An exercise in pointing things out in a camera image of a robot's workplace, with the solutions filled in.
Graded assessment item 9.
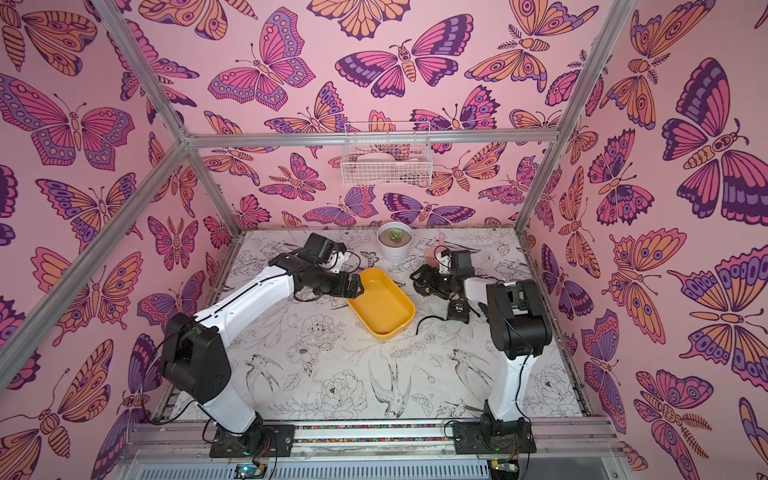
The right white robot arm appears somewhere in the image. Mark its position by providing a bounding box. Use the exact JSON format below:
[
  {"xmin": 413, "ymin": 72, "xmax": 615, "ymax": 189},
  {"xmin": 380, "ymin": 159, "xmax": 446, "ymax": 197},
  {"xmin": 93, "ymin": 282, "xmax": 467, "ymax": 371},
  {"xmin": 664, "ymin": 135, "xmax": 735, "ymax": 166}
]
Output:
[{"xmin": 410, "ymin": 250, "xmax": 552, "ymax": 438}]

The yellow plastic storage box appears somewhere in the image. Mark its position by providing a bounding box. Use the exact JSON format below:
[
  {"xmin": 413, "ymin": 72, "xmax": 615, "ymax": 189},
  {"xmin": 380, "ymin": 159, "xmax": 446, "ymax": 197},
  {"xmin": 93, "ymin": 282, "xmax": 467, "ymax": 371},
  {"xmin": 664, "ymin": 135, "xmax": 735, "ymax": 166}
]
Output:
[{"xmin": 347, "ymin": 268, "xmax": 416, "ymax": 342}]

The aluminium front rail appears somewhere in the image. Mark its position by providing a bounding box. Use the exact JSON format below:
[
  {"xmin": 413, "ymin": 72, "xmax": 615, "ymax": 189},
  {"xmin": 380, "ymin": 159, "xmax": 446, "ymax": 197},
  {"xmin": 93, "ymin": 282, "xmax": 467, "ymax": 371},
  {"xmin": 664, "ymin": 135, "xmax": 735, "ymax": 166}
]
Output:
[{"xmin": 111, "ymin": 418, "xmax": 634, "ymax": 479}]

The white plant pot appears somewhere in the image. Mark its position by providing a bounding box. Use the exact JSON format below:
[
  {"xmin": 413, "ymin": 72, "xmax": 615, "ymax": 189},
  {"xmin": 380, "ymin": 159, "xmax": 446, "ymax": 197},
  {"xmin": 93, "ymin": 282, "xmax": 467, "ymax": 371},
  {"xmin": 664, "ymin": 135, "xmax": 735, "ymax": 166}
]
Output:
[{"xmin": 376, "ymin": 221, "xmax": 413, "ymax": 263}]

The black tape measure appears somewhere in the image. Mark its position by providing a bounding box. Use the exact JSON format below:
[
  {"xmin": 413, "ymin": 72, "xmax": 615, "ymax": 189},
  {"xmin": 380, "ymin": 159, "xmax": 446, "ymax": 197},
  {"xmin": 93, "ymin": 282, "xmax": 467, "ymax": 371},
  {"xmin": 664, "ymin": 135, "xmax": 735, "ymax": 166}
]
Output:
[{"xmin": 415, "ymin": 299, "xmax": 475, "ymax": 335}]

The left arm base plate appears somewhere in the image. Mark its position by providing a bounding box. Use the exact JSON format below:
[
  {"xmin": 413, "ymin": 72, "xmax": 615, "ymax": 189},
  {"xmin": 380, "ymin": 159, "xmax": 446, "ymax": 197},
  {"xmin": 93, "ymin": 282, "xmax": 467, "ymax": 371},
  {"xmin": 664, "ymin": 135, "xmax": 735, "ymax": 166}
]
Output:
[{"xmin": 209, "ymin": 424, "xmax": 296, "ymax": 458}]

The pink hand brush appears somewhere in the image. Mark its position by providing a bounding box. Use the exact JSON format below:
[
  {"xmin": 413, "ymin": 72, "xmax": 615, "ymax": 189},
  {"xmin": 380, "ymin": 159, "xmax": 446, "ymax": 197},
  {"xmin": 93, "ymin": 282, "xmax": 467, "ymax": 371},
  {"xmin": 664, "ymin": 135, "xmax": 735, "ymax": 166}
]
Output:
[{"xmin": 425, "ymin": 232, "xmax": 446, "ymax": 257}]

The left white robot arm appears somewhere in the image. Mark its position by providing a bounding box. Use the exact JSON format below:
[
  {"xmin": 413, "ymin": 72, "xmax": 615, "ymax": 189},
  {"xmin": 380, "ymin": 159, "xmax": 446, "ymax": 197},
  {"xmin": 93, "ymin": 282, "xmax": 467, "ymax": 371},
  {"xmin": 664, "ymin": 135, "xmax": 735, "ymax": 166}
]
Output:
[{"xmin": 158, "ymin": 233, "xmax": 364, "ymax": 435}]

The white wire wall basket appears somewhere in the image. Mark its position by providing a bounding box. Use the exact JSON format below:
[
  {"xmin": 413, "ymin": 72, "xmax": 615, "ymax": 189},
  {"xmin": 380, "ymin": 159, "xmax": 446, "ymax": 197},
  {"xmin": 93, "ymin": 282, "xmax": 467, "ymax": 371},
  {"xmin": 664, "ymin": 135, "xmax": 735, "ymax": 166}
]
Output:
[{"xmin": 338, "ymin": 121, "xmax": 434, "ymax": 188}]

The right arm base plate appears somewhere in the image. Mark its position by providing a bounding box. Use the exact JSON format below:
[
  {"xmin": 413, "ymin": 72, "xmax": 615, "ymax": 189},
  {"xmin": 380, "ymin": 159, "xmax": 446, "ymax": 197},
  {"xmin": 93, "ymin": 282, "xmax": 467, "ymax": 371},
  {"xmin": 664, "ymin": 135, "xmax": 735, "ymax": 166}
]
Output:
[{"xmin": 448, "ymin": 417, "xmax": 537, "ymax": 456}]

